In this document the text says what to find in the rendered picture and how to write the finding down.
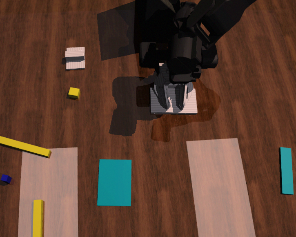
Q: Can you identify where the pink trapezoid plate with holes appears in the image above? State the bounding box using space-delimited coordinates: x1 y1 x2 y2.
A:
165 81 182 88

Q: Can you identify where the teal rectangular plate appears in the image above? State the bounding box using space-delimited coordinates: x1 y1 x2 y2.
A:
97 159 131 206

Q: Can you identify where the teal rectangular block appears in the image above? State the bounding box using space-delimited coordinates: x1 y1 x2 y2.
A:
279 147 294 195

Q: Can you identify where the small blue cube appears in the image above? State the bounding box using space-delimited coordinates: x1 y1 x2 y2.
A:
1 174 11 183

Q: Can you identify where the pink plate with two round holes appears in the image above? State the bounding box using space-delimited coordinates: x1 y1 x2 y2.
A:
159 63 170 82

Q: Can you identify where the yellow flat bar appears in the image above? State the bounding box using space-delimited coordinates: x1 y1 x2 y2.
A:
0 136 51 157

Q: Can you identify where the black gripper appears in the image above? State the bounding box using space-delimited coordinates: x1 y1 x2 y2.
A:
139 35 218 74

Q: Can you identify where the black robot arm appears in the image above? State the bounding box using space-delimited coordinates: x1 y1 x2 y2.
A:
167 0 257 84

